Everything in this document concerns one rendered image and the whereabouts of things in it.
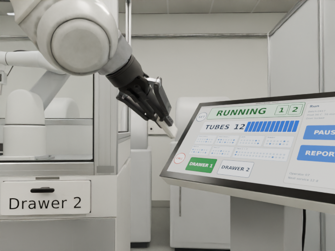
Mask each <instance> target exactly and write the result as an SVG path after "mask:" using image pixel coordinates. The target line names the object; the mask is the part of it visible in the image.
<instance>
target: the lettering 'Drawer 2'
mask: <svg viewBox="0 0 335 251"><path fill-rule="evenodd" d="M75 198H78V199H79V202H78V203H77V204H76V205H75V206H74V208H81V207H76V206H77V205H78V204H79V203H80V201H81V198H80V197H74V199H75ZM12 199H15V200H17V207H15V208H11V200H12ZM54 201H57V202H58V204H53V202H54ZM64 201H67V200H64ZM64 201H63V200H62V208H63V203H64ZM24 202H27V200H26V201H22V209H23V204H24ZM29 202H34V204H29V206H28V207H29V208H30V209H33V208H35V207H36V203H35V201H33V200H31V201H29ZM38 202H39V205H40V208H41V209H42V207H43V203H44V204H45V208H46V209H47V207H48V204H49V200H48V202H47V206H46V203H45V200H43V202H42V206H41V204H40V200H39V201H38ZM30 205H34V207H33V208H31V207H30ZM51 205H52V207H53V208H54V209H57V208H59V207H54V206H53V205H59V201H58V200H53V201H52V203H51ZM18 207H19V200H18V199H16V198H10V199H9V209H16V208H18Z"/></svg>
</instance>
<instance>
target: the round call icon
mask: <svg viewBox="0 0 335 251"><path fill-rule="evenodd" d="M187 154H188V153H184V152H177V154H176V156H175V157H174V159H173V161H172V163H171V164H180V165H182V164H183V162H184V160H185V158H186V156H187Z"/></svg>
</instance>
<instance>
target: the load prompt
mask: <svg viewBox="0 0 335 251"><path fill-rule="evenodd" d="M305 104H306V102H296V103H281V104H266V105H251V106H236V107H221V108H212V109H211V111H210V113H209V115H208V117H207V118H206V120H216V119H246V118H276V117H301V116H302V114H303V111H304V107H305Z"/></svg>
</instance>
